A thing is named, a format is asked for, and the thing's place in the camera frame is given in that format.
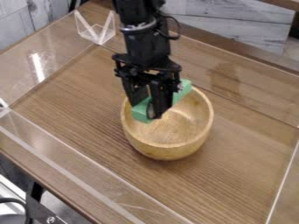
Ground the green rectangular block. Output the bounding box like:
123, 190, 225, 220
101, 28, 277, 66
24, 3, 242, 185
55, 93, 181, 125
131, 79, 193, 123

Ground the black cable under table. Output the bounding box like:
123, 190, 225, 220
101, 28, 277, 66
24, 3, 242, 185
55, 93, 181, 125
0, 197, 34, 224

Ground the black table leg bracket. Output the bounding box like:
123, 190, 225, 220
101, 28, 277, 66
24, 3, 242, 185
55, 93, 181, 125
24, 182, 68, 224

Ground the clear acrylic tray wall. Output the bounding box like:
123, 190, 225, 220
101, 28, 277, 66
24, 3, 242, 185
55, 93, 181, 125
0, 105, 189, 224

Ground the brown wooden bowl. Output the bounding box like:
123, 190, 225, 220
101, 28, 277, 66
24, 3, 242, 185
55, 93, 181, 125
121, 87, 215, 161

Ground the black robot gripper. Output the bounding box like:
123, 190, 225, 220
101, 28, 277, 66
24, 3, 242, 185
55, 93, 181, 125
113, 25, 182, 119

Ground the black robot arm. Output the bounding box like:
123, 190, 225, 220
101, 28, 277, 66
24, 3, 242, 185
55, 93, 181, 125
113, 0, 183, 119

